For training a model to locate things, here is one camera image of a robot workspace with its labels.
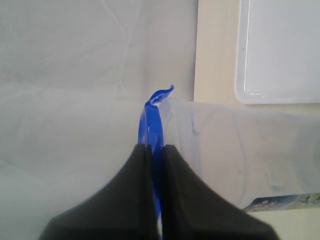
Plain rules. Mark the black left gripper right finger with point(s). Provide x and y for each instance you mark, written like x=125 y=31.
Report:
x=192 y=211

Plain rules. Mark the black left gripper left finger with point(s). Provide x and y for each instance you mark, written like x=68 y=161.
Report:
x=124 y=209

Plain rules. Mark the clear plastic container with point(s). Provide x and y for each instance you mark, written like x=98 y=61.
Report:
x=258 y=160

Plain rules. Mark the blue container lid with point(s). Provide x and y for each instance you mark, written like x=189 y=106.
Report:
x=150 y=133

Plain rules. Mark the white plastic tray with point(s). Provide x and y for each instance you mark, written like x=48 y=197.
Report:
x=278 y=52

